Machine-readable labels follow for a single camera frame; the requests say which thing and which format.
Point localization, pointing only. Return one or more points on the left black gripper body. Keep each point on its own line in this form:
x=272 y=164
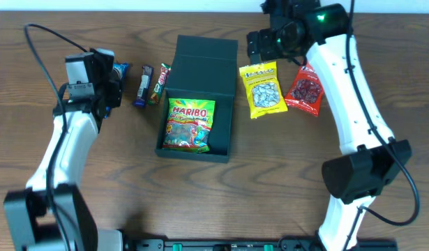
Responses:
x=114 y=87

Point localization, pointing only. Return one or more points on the Haribo gummy bag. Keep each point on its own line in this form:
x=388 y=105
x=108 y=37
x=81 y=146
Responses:
x=189 y=123

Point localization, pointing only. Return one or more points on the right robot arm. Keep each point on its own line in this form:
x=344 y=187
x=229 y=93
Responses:
x=321 y=38

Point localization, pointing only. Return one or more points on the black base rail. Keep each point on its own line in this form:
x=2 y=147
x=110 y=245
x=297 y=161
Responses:
x=161 y=245

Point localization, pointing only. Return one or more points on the blue Oreo cookie pack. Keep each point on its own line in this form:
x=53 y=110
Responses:
x=120 y=69

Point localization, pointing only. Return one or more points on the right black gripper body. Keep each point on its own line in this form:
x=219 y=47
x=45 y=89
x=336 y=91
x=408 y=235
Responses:
x=254 y=44

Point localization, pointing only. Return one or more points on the red Hacks candy bag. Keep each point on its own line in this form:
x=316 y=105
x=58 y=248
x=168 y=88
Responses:
x=306 y=91

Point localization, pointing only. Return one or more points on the purple white chocolate bar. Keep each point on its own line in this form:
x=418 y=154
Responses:
x=143 y=89

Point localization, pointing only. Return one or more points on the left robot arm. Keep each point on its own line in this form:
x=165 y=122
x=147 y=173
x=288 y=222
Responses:
x=50 y=213

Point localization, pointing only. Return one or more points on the yellow Hacks candy bag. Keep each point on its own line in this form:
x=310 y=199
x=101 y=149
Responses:
x=263 y=90

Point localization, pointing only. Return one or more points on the red green candy bar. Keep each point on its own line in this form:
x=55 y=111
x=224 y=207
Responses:
x=160 y=85

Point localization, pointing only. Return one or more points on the dark green open box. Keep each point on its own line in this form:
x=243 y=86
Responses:
x=203 y=69

